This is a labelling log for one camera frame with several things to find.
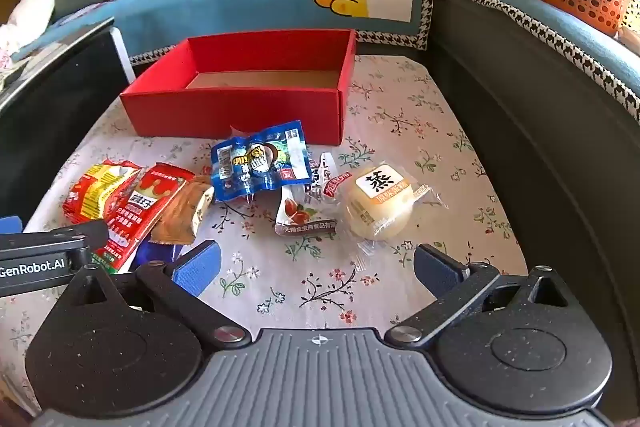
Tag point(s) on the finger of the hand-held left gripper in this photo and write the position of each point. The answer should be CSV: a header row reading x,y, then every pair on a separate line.
x,y
50,237
10,226

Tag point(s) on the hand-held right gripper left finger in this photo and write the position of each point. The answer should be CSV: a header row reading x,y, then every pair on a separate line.
x,y
197,268

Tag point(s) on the blue snack packet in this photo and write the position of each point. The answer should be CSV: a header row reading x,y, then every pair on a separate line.
x,y
250,162

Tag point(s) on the white cloth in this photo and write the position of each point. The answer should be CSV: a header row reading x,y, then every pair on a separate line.
x,y
32,7

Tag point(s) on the white meat-picture snack packet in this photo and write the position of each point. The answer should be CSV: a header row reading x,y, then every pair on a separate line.
x,y
300,214

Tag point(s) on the clear-wrapped steamed cake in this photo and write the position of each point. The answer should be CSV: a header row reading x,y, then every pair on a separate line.
x,y
380,207

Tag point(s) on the brown snack packet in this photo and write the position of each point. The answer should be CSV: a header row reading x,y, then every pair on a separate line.
x,y
180,217

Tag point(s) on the black side cabinet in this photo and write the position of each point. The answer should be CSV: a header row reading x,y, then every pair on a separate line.
x,y
60,122

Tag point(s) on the red cardboard box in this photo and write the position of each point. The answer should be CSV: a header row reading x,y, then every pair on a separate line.
x,y
225,114

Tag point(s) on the red and yellow snack packet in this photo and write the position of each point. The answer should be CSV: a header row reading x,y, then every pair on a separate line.
x,y
100,189

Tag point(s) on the blue lion sofa cover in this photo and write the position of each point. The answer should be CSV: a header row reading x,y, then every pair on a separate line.
x,y
225,2

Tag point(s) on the grey-green sofa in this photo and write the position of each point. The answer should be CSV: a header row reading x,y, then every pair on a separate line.
x,y
500,132

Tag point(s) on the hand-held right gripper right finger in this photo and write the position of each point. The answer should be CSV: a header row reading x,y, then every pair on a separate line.
x,y
435,270

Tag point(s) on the red crown-print snack packet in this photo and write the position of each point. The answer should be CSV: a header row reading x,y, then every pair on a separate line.
x,y
145,207

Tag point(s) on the blue houndstooth-trim sofa cover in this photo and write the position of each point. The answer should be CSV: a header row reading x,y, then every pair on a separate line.
x,y
500,2

